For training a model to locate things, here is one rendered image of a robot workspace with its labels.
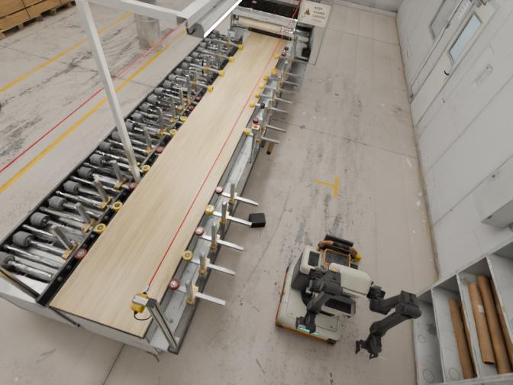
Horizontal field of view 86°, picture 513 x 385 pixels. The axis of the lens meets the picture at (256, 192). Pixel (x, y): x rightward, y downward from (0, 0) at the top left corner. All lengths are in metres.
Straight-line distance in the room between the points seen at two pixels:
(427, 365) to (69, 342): 3.42
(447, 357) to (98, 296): 2.92
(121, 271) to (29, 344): 1.34
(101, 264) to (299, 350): 2.02
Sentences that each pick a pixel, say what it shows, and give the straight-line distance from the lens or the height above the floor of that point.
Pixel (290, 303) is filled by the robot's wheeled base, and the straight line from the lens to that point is 3.00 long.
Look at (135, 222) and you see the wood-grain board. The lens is 2.66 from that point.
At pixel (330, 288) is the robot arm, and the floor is 1.62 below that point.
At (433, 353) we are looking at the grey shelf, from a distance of 3.66.
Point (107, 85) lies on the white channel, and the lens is 2.36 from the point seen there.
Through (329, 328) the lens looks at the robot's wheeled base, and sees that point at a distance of 3.05.
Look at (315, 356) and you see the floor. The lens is 3.25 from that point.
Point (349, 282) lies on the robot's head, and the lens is 2.03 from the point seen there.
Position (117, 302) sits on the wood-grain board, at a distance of 2.38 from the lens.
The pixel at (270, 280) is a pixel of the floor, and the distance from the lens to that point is 3.34.
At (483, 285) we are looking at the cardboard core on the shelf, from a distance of 3.19.
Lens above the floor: 3.07
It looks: 51 degrees down
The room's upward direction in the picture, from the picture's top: 11 degrees clockwise
